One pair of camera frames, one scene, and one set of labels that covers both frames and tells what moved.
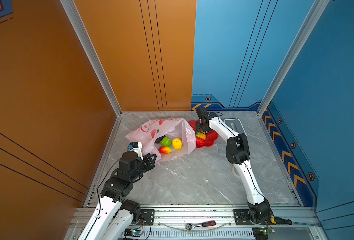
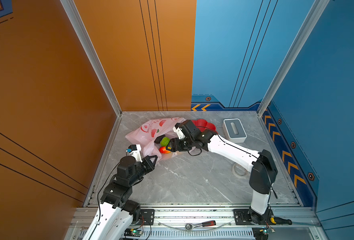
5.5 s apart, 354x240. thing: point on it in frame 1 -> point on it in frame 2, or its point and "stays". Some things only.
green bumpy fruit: [165, 141] stays
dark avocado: [159, 139] stays
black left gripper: [150, 164] stays
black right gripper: [199, 129] -> [175, 146]
